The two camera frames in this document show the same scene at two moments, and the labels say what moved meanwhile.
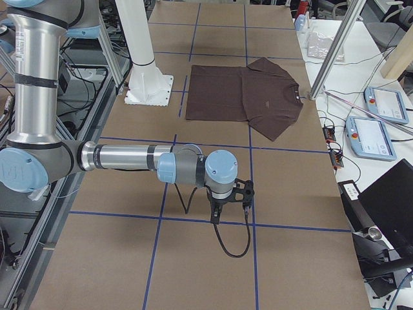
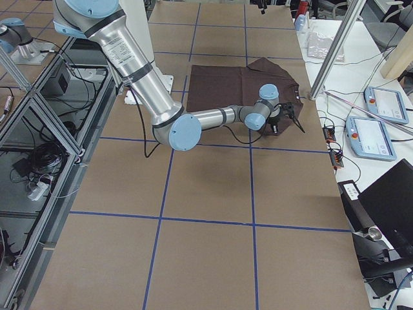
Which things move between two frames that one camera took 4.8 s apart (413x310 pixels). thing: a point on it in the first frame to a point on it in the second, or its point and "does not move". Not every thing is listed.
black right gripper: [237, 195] to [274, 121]
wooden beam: [401, 58] does not move
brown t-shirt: [261, 93] does not move
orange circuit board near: [336, 159] does not move
